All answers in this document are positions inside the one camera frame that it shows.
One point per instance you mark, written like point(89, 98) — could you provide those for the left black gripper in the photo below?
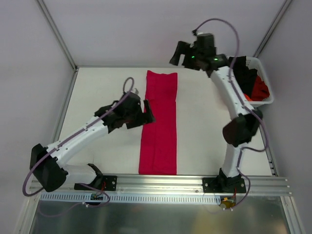
point(140, 114)

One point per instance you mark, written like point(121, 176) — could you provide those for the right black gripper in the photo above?
point(186, 57)

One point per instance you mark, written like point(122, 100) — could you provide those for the pink t shirt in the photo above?
point(158, 149)

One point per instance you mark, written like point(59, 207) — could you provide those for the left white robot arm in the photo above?
point(50, 165)

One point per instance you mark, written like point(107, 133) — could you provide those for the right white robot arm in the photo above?
point(244, 118)

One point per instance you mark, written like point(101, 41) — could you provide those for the black t shirt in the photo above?
point(245, 77)

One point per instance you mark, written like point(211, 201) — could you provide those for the white plastic basket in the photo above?
point(255, 63)

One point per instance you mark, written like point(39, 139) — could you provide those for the orange t shirt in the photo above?
point(247, 98)

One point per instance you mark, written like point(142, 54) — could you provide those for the red t shirt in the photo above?
point(260, 90)

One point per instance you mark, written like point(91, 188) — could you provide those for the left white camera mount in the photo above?
point(135, 90)

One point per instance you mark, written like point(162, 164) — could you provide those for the aluminium mounting rail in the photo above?
point(193, 184)

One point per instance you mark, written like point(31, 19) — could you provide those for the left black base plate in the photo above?
point(109, 181)

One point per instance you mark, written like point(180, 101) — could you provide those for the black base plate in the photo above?
point(109, 181)
point(216, 185)

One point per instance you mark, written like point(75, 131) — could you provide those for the white slotted cable duct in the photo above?
point(132, 198)

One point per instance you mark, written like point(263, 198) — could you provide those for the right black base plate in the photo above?
point(216, 185)

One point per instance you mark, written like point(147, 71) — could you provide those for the right aluminium frame post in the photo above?
point(273, 26)

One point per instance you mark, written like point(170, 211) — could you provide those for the aluminium frame post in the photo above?
point(273, 26)
point(52, 25)

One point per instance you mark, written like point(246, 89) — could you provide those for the left aluminium frame post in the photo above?
point(52, 25)

